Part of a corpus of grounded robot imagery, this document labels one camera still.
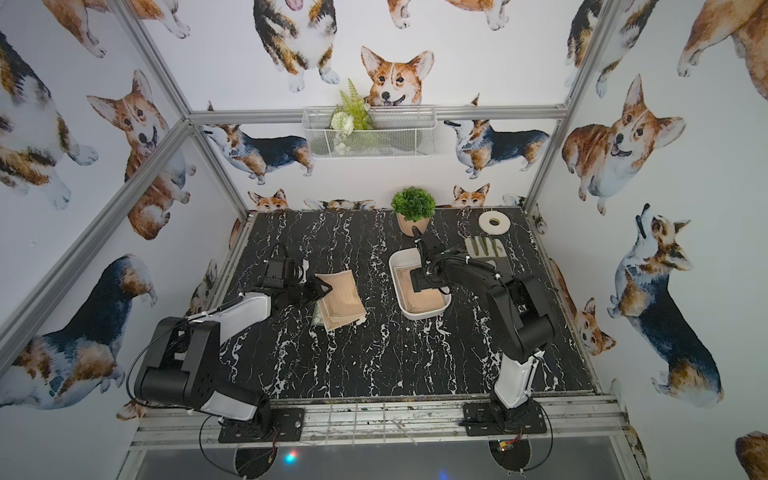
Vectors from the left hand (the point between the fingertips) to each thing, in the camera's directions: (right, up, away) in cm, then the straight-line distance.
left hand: (333, 283), depth 92 cm
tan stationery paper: (+2, -7, +2) cm, 8 cm away
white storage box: (+24, +7, +11) cm, 28 cm away
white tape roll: (+60, +17, +25) cm, 67 cm away
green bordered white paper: (-5, -10, 0) cm, 11 cm away
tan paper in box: (+27, -6, +2) cm, 28 cm away
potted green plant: (+25, +24, +8) cm, 36 cm away
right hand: (+28, +1, +2) cm, 28 cm away
